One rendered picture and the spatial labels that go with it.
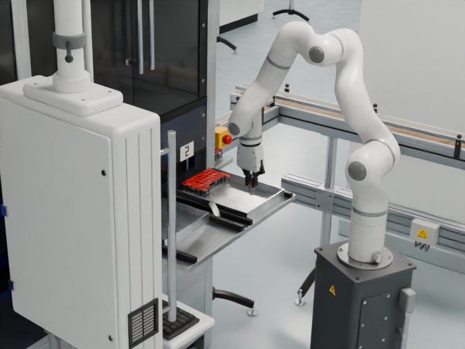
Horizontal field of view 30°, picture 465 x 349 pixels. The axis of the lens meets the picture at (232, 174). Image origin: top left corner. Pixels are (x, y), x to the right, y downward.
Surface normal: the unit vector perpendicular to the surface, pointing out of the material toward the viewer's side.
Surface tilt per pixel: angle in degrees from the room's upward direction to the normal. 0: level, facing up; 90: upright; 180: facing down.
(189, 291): 90
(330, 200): 90
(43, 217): 90
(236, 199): 0
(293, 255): 0
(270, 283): 0
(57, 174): 90
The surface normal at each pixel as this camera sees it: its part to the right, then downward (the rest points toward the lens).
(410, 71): -0.56, 0.33
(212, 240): 0.02, -0.91
